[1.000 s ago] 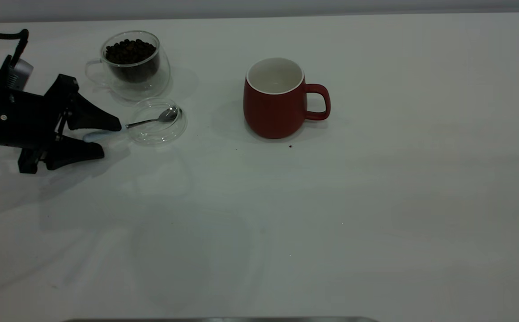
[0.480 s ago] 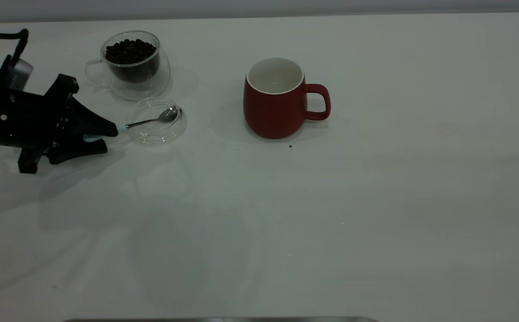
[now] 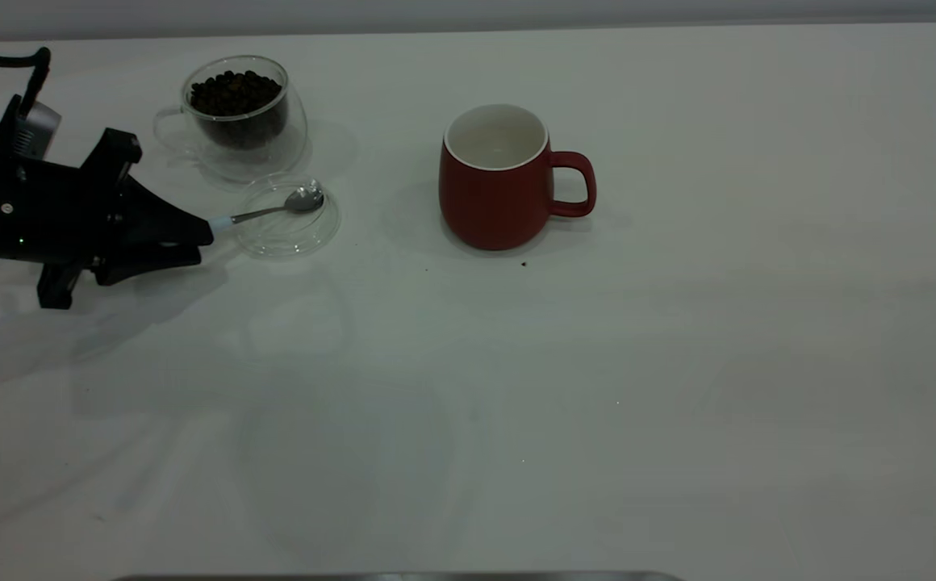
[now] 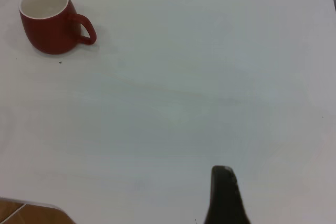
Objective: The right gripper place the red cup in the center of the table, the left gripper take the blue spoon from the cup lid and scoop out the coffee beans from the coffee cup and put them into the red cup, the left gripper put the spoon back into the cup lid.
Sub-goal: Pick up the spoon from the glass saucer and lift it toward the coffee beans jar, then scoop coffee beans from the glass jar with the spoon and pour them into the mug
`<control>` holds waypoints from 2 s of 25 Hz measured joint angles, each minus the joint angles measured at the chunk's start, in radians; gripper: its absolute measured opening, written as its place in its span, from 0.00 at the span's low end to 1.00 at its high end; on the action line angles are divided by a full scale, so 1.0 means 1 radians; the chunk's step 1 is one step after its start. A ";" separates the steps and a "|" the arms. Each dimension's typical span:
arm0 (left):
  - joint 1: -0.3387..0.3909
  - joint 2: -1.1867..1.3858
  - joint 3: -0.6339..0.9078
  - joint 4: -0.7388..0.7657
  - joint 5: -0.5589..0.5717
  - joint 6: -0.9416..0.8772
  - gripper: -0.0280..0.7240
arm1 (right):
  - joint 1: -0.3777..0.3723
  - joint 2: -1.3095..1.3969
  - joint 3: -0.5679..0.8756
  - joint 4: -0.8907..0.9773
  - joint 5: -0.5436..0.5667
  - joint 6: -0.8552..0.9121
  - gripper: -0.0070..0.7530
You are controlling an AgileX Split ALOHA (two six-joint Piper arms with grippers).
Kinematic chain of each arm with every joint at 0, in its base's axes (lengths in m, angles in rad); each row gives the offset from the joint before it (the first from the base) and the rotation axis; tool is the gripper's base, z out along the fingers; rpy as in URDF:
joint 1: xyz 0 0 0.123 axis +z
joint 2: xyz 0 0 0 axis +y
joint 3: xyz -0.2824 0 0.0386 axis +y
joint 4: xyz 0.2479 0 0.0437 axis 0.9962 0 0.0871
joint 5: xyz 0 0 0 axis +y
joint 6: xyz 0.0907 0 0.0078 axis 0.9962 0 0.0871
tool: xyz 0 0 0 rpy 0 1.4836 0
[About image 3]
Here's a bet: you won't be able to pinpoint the metal spoon with pale-blue handle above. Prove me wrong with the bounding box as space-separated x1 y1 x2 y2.
208 187 325 235

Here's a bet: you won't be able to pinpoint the clear glass cup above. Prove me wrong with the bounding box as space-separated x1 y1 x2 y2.
153 55 309 182

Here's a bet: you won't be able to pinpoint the dark coffee beans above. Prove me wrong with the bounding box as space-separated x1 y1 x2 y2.
190 70 289 150

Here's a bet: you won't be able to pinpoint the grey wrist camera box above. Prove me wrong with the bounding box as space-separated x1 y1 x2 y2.
0 95 63 160

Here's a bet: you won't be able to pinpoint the red ceramic mug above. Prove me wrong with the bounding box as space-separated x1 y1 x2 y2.
438 103 598 252

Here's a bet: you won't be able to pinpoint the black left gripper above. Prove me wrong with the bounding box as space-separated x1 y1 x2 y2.
0 129 215 309

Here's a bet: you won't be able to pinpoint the small clear glass dish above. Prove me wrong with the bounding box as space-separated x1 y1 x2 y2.
232 172 341 258

